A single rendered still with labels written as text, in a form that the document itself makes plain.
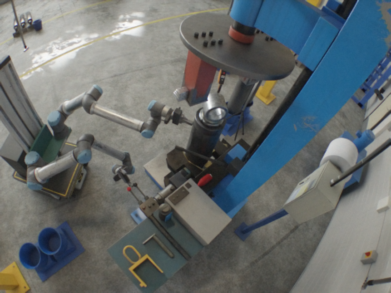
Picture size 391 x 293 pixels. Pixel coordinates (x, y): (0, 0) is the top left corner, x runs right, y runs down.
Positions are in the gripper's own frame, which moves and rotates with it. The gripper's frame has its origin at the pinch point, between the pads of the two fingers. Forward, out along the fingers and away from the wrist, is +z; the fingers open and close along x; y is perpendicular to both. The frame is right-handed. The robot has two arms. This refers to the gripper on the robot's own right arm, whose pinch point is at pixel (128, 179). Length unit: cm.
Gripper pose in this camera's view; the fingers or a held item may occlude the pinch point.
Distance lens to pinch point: 176.7
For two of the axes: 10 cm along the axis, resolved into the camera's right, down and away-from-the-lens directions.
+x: 3.1, 8.3, 4.6
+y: 7.0, -5.2, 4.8
